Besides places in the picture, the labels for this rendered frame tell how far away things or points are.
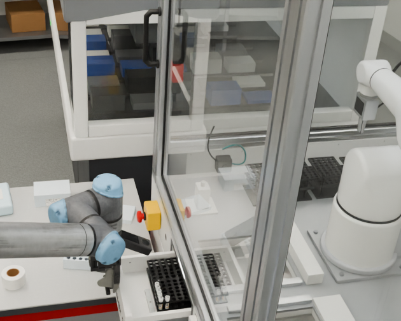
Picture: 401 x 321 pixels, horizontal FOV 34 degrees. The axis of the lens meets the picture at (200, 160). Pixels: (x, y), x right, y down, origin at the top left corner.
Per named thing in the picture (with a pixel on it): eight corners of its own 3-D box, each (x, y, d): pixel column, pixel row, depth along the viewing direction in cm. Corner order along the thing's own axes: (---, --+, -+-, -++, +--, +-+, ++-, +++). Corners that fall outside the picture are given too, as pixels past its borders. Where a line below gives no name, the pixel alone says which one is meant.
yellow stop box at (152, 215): (145, 231, 215) (145, 214, 211) (141, 218, 221) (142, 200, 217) (160, 230, 216) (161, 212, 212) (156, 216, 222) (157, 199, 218)
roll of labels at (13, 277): (1, 291, 199) (0, 281, 197) (2, 275, 204) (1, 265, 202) (25, 288, 200) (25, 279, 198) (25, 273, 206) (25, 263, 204)
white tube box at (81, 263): (63, 268, 209) (62, 259, 207) (68, 251, 216) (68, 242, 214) (102, 271, 209) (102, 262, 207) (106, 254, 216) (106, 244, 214)
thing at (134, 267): (130, 335, 178) (130, 319, 175) (117, 271, 199) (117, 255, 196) (270, 316, 188) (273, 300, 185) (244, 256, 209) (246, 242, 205)
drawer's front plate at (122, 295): (125, 344, 177) (125, 315, 171) (111, 272, 201) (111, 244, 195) (131, 343, 178) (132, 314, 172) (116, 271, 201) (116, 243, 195)
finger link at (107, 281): (97, 293, 182) (95, 265, 178) (118, 291, 184) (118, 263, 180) (98, 300, 180) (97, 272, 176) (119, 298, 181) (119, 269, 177)
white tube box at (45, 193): (34, 207, 234) (34, 195, 232) (34, 193, 241) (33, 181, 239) (70, 204, 237) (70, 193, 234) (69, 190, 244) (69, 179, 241)
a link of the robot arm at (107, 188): (83, 178, 165) (112, 167, 170) (84, 213, 171) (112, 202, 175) (100, 193, 160) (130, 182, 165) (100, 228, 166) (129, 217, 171)
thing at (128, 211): (95, 220, 231) (95, 216, 230) (100, 206, 238) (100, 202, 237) (131, 224, 230) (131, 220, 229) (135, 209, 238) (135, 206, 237)
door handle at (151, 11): (142, 70, 197) (144, 9, 187) (141, 66, 199) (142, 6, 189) (159, 69, 198) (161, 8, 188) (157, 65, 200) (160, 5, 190)
